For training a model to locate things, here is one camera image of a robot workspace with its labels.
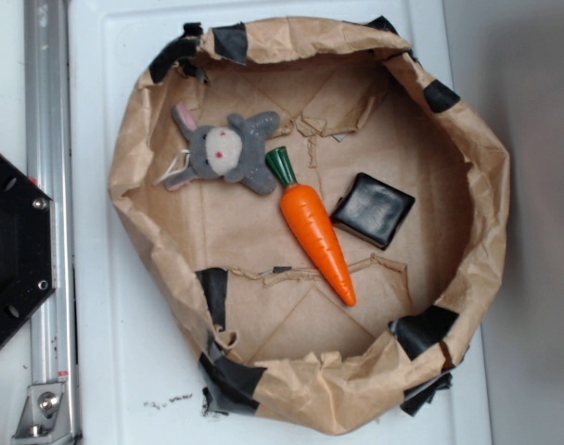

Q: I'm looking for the gray plush bunny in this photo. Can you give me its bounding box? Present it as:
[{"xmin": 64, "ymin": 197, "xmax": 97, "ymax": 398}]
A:
[{"xmin": 154, "ymin": 103, "xmax": 280, "ymax": 196}]

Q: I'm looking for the orange plastic carrot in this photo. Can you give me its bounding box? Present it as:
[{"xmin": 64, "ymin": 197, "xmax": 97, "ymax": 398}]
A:
[{"xmin": 265, "ymin": 146, "xmax": 356, "ymax": 307}]

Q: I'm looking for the black square block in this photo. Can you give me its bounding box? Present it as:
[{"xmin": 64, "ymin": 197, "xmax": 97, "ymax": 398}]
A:
[{"xmin": 330, "ymin": 172, "xmax": 416, "ymax": 249}]

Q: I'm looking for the brown paper bag bin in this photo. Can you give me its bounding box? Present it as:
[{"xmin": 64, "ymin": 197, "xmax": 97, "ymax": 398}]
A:
[{"xmin": 109, "ymin": 17, "xmax": 510, "ymax": 435}]

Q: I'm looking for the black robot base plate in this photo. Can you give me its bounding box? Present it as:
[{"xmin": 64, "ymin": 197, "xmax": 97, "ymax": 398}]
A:
[{"xmin": 0, "ymin": 154, "xmax": 56, "ymax": 350}]

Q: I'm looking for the aluminium extrusion rail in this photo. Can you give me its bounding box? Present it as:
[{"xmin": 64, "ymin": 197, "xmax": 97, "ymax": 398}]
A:
[{"xmin": 24, "ymin": 1, "xmax": 82, "ymax": 444}]

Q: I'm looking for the metal corner bracket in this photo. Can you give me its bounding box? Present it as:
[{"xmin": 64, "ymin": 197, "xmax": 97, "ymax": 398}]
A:
[{"xmin": 11, "ymin": 382, "xmax": 73, "ymax": 444}]

